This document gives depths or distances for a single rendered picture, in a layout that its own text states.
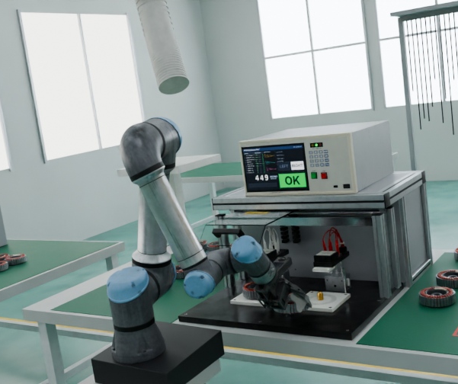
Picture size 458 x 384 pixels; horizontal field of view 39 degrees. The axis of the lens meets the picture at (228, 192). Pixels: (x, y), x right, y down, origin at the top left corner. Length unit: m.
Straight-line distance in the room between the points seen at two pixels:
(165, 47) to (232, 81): 6.45
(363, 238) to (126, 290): 0.95
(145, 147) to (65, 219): 6.01
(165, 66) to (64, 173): 4.47
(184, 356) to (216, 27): 8.39
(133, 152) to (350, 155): 0.81
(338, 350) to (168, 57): 1.92
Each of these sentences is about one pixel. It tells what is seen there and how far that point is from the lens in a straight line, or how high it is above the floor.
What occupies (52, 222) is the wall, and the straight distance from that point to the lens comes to 7.56.
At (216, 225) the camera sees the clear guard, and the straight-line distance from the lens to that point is 2.24.
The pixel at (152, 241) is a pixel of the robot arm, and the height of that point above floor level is 1.12.
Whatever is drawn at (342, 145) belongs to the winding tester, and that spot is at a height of 1.28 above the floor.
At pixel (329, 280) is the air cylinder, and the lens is 2.34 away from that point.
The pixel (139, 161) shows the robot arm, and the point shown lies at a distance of 1.68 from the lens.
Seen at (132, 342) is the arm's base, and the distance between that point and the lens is 1.85.
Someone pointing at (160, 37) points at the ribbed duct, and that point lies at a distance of 3.45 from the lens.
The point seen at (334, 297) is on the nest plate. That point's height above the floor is 0.78.
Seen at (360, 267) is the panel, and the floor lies 0.82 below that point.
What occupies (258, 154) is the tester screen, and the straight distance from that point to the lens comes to 2.36.
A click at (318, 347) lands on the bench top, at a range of 2.00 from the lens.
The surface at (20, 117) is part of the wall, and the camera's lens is 7.35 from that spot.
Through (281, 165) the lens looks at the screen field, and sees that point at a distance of 2.33.
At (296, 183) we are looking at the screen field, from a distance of 2.31.
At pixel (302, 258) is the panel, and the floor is 0.84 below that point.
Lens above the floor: 1.52
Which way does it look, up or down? 9 degrees down
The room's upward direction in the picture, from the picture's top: 8 degrees counter-clockwise
